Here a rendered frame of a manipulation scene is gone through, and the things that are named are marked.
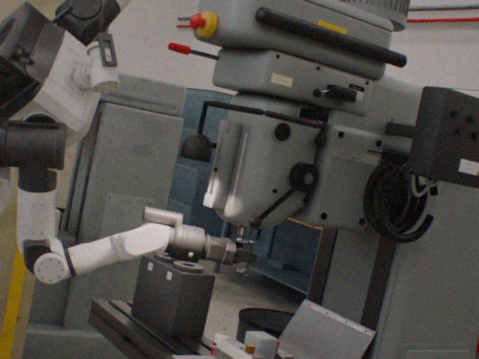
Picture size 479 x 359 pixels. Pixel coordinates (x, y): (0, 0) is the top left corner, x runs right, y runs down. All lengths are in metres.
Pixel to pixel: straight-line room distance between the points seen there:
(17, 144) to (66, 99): 0.18
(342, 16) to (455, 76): 5.37
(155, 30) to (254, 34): 10.03
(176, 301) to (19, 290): 1.52
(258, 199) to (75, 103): 0.49
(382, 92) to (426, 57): 5.53
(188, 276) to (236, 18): 0.78
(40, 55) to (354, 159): 0.80
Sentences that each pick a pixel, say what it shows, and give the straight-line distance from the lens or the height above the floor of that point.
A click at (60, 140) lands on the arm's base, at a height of 1.43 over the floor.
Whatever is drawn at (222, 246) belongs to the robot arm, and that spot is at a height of 1.25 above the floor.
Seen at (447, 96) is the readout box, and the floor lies 1.70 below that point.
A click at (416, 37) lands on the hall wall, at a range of 7.63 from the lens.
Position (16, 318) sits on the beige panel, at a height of 0.49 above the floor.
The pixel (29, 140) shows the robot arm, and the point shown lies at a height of 1.42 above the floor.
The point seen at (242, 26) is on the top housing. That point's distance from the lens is 1.68.
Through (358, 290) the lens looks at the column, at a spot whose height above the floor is 1.17.
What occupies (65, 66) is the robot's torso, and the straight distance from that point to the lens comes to 1.83.
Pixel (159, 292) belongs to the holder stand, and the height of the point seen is 1.03.
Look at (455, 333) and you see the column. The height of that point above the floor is 1.10.
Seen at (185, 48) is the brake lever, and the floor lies 1.70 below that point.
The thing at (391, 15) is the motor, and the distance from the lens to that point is 1.97.
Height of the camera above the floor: 1.52
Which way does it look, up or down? 3 degrees down
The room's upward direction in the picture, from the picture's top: 12 degrees clockwise
